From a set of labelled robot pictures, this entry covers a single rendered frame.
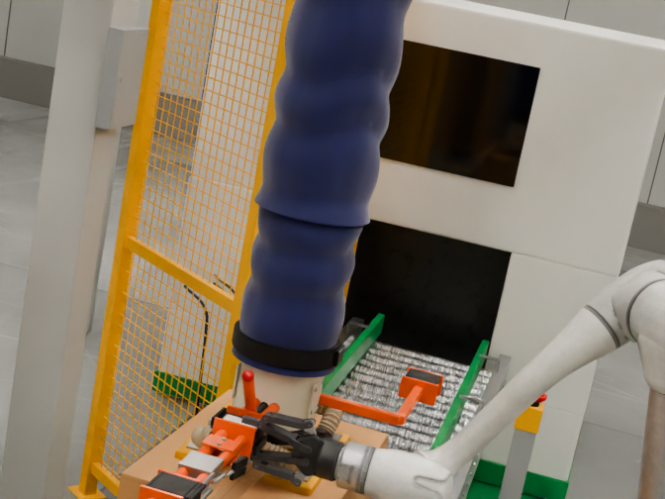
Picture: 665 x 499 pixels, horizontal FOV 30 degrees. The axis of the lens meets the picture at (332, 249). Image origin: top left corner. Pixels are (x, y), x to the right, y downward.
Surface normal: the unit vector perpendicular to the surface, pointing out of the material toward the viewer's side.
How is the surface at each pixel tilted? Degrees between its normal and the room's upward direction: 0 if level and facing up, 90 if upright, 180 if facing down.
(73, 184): 90
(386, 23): 82
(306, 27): 79
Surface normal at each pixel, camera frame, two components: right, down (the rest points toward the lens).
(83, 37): -0.24, 0.18
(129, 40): 0.95, 0.23
